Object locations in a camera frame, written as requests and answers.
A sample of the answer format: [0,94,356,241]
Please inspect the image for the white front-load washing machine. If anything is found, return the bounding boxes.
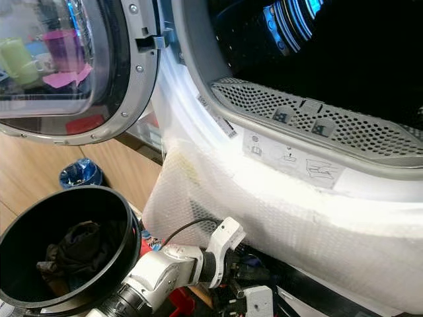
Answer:
[142,0,423,317]

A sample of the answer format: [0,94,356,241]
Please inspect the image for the clear bubble wrap sheet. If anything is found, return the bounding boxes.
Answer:
[142,135,423,315]

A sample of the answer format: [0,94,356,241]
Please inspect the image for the white pictogram instruction sticker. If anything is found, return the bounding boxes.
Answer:
[241,128,346,190]

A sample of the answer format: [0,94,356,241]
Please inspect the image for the narrow white barcode label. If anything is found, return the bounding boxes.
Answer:
[196,94,239,140]

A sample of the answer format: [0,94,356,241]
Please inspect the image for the dark crumpled garment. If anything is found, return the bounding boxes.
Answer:
[36,221,127,282]

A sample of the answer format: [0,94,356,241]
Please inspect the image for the grey perforated lint filter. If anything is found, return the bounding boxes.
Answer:
[208,77,423,167]

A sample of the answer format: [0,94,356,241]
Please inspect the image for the small blue waste bin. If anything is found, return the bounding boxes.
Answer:
[59,158,104,190]

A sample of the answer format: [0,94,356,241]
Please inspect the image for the black round laundry bucket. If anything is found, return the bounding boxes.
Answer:
[0,186,143,317]

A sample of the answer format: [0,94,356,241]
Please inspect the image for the round glass washer door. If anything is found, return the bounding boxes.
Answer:
[0,0,170,146]

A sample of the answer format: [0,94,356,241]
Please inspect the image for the dark washer drum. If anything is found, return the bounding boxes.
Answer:
[205,0,423,133]

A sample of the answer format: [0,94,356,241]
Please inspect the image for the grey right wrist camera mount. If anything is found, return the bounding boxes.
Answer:
[241,285,276,317]

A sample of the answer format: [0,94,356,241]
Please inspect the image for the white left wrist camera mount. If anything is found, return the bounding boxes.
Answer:
[203,217,247,290]

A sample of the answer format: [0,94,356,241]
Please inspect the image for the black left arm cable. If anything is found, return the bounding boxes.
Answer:
[159,217,223,249]

